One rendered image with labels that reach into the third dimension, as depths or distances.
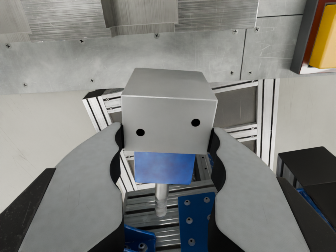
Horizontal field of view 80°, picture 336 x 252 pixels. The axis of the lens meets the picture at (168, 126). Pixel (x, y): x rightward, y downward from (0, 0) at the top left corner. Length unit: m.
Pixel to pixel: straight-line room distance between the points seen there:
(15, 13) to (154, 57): 0.13
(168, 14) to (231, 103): 0.81
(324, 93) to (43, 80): 1.35
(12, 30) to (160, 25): 0.13
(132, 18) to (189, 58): 0.10
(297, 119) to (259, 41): 1.17
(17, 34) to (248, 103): 0.90
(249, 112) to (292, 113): 0.42
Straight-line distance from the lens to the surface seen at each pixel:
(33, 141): 1.53
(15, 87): 0.33
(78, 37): 0.18
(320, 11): 0.28
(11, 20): 0.23
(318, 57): 0.28
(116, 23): 0.20
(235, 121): 1.02
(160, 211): 0.20
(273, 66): 0.29
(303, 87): 1.34
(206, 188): 0.52
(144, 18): 0.19
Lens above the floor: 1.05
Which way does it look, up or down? 60 degrees down
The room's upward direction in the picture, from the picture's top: 179 degrees clockwise
